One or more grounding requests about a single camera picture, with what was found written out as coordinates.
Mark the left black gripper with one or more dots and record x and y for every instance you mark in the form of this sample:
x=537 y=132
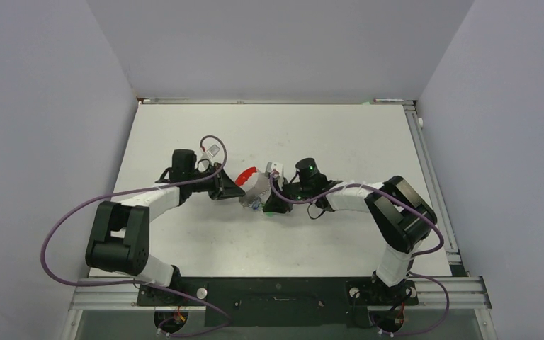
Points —
x=223 y=187

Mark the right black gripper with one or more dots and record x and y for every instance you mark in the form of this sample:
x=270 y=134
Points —
x=277 y=203

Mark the red-handled metal key holder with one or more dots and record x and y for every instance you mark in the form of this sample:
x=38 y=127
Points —
x=255 y=184

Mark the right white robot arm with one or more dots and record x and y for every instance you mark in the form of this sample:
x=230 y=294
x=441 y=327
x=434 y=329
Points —
x=403 y=217

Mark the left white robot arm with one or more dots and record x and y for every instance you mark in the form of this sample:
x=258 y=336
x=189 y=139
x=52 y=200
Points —
x=119 y=240

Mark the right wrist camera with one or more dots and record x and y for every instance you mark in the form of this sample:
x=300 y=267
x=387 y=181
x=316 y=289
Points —
x=275 y=170

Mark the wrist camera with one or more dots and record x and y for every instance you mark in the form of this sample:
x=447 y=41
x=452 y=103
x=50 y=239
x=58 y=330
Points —
x=275 y=170
x=212 y=151

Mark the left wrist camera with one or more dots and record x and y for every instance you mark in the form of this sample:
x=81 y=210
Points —
x=212 y=151

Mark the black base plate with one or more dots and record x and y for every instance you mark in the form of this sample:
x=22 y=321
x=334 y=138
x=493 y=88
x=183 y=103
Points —
x=299 y=302

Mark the aluminium back rail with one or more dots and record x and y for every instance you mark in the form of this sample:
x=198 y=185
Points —
x=323 y=101

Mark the aluminium right rail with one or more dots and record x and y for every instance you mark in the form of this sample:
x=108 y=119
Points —
x=444 y=222

